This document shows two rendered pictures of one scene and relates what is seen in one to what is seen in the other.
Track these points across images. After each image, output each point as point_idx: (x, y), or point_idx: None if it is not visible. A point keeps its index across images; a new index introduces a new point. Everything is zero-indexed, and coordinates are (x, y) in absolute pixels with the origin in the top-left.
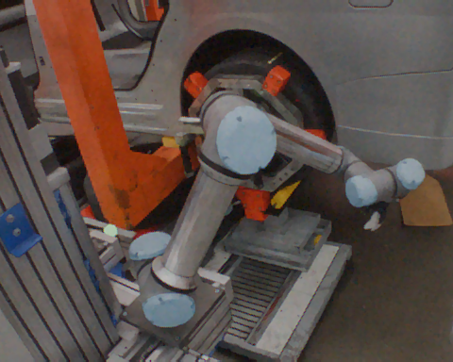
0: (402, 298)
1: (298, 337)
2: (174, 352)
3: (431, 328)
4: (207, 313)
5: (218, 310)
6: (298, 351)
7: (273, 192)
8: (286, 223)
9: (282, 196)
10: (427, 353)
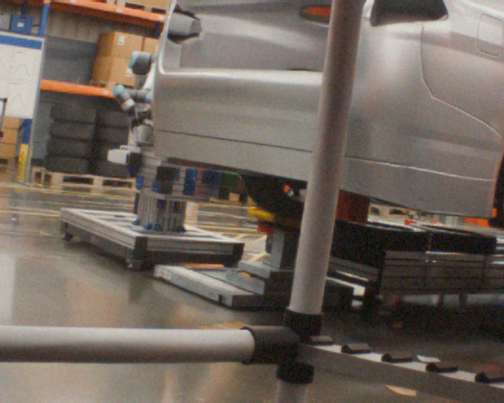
0: (156, 298)
1: (171, 270)
2: (139, 152)
3: (115, 292)
4: (143, 143)
5: (154, 160)
6: (161, 271)
7: (277, 225)
8: (272, 264)
9: (252, 208)
10: (101, 286)
